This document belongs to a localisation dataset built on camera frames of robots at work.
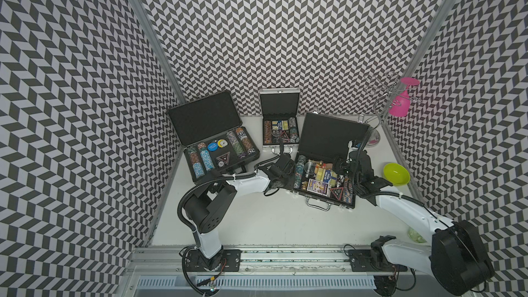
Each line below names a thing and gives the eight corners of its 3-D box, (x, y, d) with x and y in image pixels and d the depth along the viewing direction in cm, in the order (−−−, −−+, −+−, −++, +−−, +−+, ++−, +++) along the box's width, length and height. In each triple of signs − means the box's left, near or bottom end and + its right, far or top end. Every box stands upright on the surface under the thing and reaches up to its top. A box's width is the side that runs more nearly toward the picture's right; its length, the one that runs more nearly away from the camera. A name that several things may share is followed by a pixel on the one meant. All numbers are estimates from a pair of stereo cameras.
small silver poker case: (260, 147, 105) (257, 123, 91) (262, 113, 121) (260, 88, 107) (299, 147, 105) (303, 123, 91) (296, 113, 121) (299, 88, 107)
